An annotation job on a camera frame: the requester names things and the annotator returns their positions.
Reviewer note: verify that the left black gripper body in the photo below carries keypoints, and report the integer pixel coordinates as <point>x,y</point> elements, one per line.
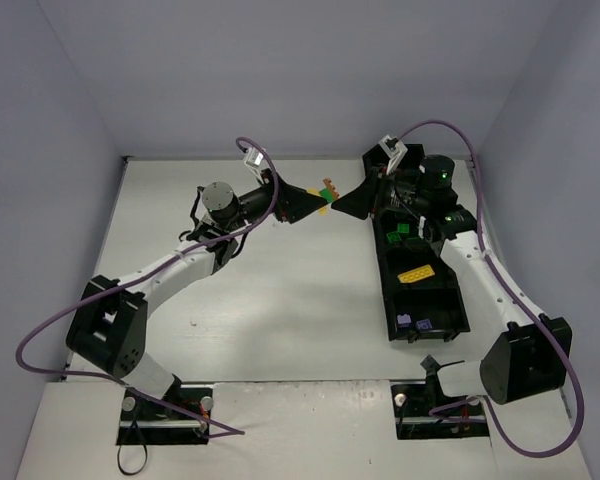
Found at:
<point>281,198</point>

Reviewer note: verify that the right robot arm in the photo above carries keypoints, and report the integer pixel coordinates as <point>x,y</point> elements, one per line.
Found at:
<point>527,352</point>

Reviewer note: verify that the black compartment bin row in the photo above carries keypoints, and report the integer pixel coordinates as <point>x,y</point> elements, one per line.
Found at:
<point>414,245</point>

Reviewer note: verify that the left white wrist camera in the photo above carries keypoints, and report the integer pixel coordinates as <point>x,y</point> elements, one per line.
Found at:
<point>253,160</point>

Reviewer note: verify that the dark brown lego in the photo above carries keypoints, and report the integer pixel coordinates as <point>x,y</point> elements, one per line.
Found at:
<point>329,186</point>

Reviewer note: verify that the purple block lego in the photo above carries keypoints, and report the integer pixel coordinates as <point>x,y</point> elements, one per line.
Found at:
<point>403,320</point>

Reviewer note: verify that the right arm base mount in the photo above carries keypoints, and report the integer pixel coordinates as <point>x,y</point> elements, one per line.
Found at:
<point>423,412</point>

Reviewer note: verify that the dark green curved lego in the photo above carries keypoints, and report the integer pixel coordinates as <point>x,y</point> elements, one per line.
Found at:
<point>393,238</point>

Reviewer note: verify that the yellow long lego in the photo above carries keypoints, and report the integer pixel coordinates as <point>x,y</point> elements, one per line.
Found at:
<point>416,275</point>

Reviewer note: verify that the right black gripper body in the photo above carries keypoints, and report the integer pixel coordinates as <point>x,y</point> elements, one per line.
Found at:
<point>376,191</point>

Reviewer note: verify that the purple square lego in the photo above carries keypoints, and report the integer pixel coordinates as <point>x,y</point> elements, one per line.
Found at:
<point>424,325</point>

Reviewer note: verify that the dark green arch lego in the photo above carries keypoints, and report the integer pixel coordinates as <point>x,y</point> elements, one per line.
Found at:
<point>327,195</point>

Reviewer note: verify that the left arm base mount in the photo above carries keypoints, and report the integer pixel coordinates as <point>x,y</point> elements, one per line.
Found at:
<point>142,422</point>

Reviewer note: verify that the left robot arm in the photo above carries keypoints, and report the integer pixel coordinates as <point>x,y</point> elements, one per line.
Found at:
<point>109,330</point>

